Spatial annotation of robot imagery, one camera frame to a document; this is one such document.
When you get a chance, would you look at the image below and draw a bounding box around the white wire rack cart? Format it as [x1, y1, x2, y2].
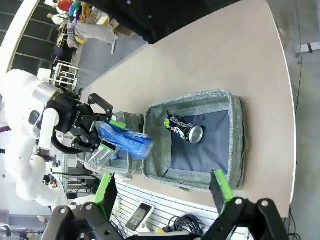
[46, 62, 80, 92]

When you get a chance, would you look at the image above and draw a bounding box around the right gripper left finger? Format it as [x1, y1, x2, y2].
[43, 172, 126, 240]

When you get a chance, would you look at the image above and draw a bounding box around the person torso black cardigan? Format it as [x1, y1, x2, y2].
[84, 0, 221, 46]

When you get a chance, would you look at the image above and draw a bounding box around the black drink can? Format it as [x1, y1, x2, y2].
[163, 113, 204, 145]

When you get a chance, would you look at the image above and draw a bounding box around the white smartphone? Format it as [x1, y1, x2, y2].
[124, 202, 154, 232]

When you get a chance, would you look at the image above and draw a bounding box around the colourful clothes pile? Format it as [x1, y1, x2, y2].
[44, 0, 119, 49]

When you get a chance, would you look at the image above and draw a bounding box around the grey fabric basket Plastic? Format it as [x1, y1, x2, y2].
[75, 110, 146, 175]

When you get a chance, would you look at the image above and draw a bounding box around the brown cardboard box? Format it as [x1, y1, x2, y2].
[94, 14, 136, 39]

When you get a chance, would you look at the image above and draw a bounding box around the black cable bundle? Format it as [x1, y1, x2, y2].
[166, 214, 204, 237]

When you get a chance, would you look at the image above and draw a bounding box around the blue white package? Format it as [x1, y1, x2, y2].
[96, 121, 154, 159]

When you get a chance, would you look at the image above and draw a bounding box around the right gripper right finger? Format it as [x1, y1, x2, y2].
[203, 168, 289, 240]

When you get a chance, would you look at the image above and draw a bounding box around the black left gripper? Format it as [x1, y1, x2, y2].
[44, 92, 128, 156]

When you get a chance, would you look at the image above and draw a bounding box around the clear plastic container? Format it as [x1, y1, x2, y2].
[84, 147, 118, 174]

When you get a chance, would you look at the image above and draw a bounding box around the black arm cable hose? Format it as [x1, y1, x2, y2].
[50, 132, 79, 154]

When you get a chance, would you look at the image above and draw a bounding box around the grey fabric basket Can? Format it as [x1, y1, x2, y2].
[141, 88, 248, 193]

